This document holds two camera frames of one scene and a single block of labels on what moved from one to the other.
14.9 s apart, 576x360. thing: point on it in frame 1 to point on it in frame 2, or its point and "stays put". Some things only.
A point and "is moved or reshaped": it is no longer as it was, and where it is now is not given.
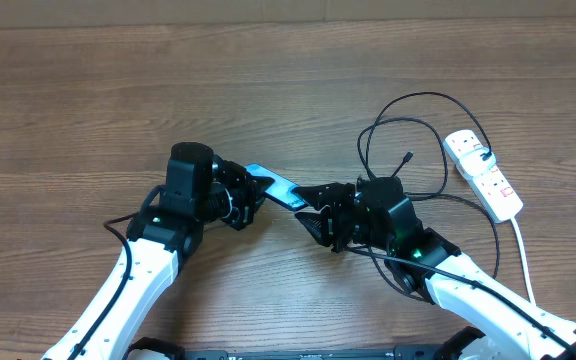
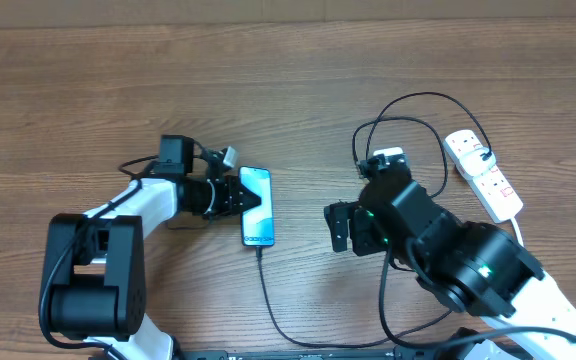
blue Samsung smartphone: x=280 y=190 to x=257 y=223
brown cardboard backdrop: x=58 y=13 stays put
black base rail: x=158 y=349 stays put
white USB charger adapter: x=473 y=161 stays put
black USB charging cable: x=433 y=195 is moved or reshaped
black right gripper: x=329 y=201 to x=369 y=229
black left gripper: x=248 y=186 stays put
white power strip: x=493 y=193 stays put
